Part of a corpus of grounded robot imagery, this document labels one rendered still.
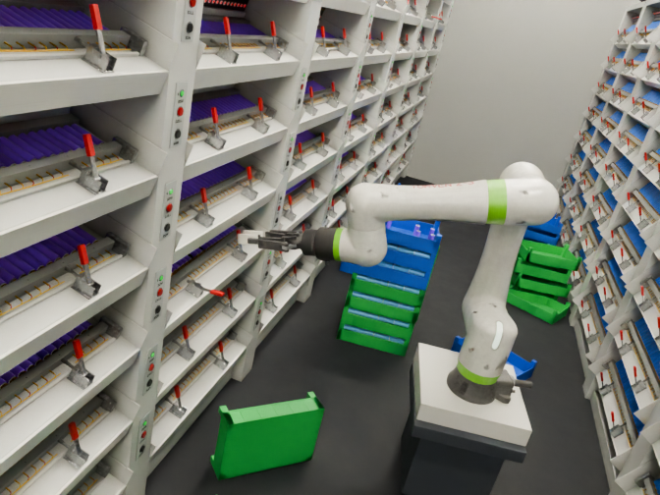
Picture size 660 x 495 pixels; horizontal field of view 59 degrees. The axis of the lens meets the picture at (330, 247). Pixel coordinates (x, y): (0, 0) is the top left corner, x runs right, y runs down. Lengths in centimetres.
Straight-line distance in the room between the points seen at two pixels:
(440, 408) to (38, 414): 103
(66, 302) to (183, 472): 86
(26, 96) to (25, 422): 55
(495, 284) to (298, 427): 72
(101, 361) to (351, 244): 69
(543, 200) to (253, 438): 101
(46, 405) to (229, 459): 72
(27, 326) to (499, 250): 124
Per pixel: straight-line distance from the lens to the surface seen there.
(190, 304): 149
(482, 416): 174
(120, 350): 130
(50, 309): 106
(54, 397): 118
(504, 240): 174
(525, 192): 153
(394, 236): 229
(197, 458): 186
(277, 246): 162
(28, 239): 92
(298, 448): 185
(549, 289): 345
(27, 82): 84
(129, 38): 111
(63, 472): 132
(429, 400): 172
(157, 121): 113
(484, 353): 169
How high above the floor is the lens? 129
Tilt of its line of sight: 22 degrees down
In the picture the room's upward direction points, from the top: 13 degrees clockwise
